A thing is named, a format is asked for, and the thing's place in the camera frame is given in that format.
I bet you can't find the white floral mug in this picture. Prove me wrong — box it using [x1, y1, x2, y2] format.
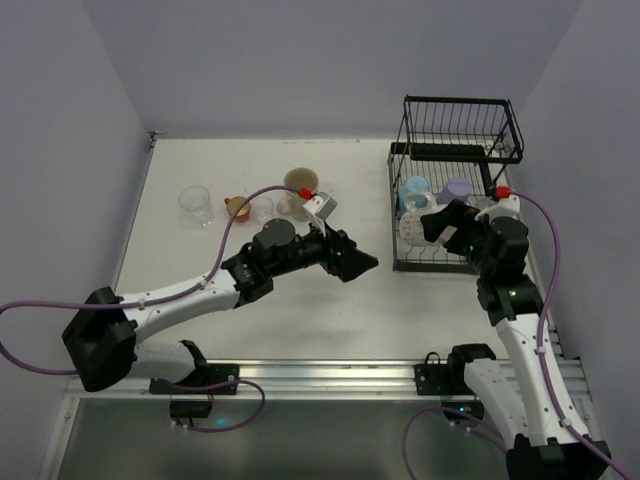
[399, 194, 430, 247]

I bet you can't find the beige seahorse mug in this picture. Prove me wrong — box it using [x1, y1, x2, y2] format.
[276, 167, 319, 222]

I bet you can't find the small clear glass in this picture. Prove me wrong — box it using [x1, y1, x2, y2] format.
[251, 196, 275, 225]

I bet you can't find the orange ceramic mug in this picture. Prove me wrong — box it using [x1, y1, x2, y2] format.
[224, 196, 251, 223]

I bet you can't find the clear plastic tumbler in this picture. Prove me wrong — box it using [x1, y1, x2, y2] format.
[178, 185, 214, 226]

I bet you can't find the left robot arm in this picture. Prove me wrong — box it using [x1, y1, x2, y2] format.
[62, 219, 379, 392]

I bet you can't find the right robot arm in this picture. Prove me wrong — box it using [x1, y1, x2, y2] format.
[420, 198, 610, 479]

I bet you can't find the lavender plastic cup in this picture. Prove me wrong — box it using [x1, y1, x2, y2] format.
[436, 176, 472, 205]

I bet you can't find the light blue faceted mug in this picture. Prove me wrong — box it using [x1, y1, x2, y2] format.
[398, 176, 431, 215]

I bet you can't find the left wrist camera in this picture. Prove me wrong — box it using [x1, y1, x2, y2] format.
[303, 192, 337, 225]

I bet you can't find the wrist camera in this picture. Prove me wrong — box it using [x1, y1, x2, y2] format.
[303, 192, 337, 225]
[475, 195, 521, 221]

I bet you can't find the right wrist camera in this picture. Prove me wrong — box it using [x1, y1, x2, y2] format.
[475, 195, 521, 221]

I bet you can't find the black wire dish rack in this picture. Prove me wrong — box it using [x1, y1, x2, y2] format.
[387, 95, 524, 274]

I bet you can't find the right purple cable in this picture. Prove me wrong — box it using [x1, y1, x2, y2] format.
[403, 184, 640, 480]

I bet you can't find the purple cable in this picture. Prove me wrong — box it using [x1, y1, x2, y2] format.
[403, 184, 640, 480]
[0, 184, 319, 434]

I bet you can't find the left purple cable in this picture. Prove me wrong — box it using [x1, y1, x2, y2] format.
[0, 184, 319, 434]

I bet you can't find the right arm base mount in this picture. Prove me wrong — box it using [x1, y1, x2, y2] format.
[413, 343, 496, 423]

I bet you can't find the aluminium mounting rail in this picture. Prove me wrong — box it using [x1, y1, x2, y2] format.
[65, 356, 591, 401]

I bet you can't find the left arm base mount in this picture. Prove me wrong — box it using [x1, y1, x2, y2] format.
[149, 340, 246, 433]

